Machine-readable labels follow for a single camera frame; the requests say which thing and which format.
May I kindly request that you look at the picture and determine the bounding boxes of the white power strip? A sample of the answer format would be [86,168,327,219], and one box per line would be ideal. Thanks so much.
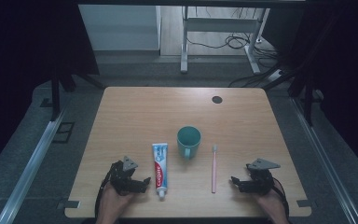
[266,68,285,83]

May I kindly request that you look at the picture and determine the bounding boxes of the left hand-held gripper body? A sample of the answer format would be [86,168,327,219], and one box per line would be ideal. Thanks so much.
[107,155,142,197]

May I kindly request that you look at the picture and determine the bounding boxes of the black stand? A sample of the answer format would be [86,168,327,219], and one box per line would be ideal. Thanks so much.
[49,69,106,123]
[262,63,324,127]

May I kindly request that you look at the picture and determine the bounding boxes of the black floor socket frame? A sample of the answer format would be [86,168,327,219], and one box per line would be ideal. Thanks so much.
[51,121,76,145]

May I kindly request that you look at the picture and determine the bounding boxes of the teal cup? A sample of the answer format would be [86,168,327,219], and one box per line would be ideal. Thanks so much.
[176,125,202,161]

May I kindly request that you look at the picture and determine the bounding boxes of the white toothpaste tube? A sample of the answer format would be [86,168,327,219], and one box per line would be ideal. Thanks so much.
[151,142,169,202]

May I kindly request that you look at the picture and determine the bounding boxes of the dark curtain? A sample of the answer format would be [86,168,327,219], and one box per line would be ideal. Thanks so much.
[0,0,101,180]
[260,0,358,183]

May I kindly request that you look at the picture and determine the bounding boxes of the black floor cable bundle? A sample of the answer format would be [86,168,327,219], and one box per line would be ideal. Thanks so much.
[186,7,281,68]

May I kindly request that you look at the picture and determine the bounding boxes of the white desk frame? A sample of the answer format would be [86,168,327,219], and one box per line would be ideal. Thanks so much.
[180,6,271,75]

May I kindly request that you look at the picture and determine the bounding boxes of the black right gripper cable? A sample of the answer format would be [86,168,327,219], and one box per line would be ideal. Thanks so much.
[271,176,291,218]

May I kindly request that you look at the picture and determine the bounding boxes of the metal floor rail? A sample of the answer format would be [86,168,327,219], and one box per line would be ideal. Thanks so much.
[0,106,69,224]
[290,96,355,224]

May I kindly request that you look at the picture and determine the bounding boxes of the pink toothbrush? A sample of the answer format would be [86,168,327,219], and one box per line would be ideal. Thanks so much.
[211,144,219,194]

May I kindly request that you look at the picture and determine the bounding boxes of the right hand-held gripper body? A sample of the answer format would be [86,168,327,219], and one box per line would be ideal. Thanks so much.
[245,158,282,197]

